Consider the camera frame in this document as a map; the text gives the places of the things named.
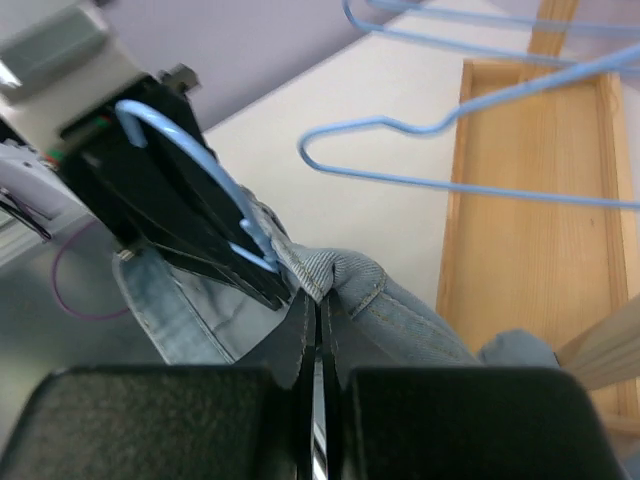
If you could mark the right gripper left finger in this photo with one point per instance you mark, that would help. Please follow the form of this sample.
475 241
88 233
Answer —
248 420

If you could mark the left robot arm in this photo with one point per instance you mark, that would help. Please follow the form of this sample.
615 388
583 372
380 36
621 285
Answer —
31 187

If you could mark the wooden clothes rack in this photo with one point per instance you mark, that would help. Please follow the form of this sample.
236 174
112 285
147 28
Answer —
565 273

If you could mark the blue hanger with denim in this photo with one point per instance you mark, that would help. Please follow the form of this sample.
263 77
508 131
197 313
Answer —
132 113

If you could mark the light blue denim garment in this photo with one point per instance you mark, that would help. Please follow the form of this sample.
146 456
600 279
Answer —
191 319

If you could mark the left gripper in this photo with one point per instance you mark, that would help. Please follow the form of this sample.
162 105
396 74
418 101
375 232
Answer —
156 196

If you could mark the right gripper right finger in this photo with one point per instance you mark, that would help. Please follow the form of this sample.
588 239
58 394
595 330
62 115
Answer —
401 422

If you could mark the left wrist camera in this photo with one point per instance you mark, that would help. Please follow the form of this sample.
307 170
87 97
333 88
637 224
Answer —
59 61

